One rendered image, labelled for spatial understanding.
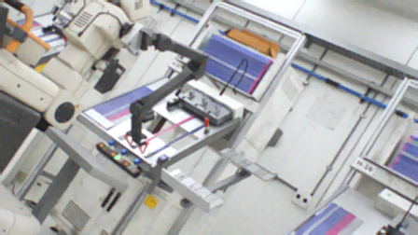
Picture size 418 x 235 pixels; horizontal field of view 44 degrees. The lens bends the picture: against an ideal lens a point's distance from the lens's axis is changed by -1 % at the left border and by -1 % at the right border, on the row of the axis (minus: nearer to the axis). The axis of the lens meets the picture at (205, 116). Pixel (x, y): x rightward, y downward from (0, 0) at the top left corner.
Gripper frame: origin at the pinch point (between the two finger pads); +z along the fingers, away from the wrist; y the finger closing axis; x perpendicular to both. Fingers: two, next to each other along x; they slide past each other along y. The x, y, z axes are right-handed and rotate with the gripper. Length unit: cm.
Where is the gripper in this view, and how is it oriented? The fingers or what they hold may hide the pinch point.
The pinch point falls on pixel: (136, 148)
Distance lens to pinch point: 271.9
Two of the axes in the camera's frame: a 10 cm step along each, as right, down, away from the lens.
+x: -7.0, 3.5, -6.3
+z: -0.6, 8.4, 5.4
